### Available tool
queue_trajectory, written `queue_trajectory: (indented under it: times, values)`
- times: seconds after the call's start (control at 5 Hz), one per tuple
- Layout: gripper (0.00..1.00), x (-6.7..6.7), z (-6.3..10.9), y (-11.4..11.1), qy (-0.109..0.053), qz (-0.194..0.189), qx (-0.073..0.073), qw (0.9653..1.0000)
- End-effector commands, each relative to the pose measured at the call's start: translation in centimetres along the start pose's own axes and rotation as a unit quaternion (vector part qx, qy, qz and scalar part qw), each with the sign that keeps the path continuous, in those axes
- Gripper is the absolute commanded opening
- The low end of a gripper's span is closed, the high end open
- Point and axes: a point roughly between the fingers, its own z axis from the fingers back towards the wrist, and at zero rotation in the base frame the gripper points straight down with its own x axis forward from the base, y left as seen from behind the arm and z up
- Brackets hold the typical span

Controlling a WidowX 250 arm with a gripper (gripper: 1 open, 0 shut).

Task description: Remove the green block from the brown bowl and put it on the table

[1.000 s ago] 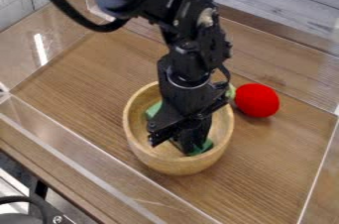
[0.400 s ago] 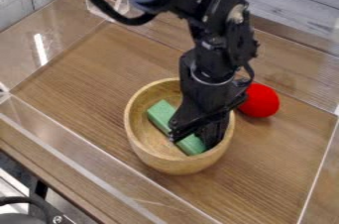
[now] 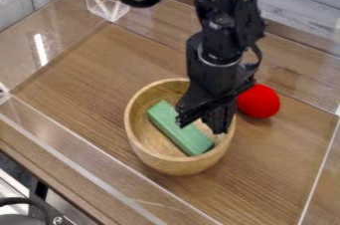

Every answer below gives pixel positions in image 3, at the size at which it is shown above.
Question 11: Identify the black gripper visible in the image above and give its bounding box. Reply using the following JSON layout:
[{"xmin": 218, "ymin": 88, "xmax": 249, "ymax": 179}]
[{"xmin": 174, "ymin": 33, "xmax": 257, "ymax": 134}]

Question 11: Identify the green rectangular block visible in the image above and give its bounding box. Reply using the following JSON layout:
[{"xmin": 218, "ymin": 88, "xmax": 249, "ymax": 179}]
[{"xmin": 146, "ymin": 101, "xmax": 214, "ymax": 156}]

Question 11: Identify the brown wooden bowl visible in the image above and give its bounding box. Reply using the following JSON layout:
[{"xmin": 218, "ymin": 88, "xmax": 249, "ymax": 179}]
[{"xmin": 124, "ymin": 78, "xmax": 236, "ymax": 176}]

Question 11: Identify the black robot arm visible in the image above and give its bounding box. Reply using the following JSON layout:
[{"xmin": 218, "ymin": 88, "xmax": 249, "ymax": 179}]
[{"xmin": 118, "ymin": 0, "xmax": 265, "ymax": 134}]

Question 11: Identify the red plush strawberry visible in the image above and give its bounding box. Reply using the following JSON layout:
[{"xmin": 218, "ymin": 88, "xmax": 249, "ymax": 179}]
[{"xmin": 236, "ymin": 84, "xmax": 280, "ymax": 118}]

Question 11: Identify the clear acrylic front wall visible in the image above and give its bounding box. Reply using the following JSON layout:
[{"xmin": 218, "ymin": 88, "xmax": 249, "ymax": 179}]
[{"xmin": 0, "ymin": 83, "xmax": 221, "ymax": 225}]

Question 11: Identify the black table clamp bracket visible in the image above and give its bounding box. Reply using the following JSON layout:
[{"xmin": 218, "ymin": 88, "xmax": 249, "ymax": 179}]
[{"xmin": 0, "ymin": 178, "xmax": 78, "ymax": 225}]

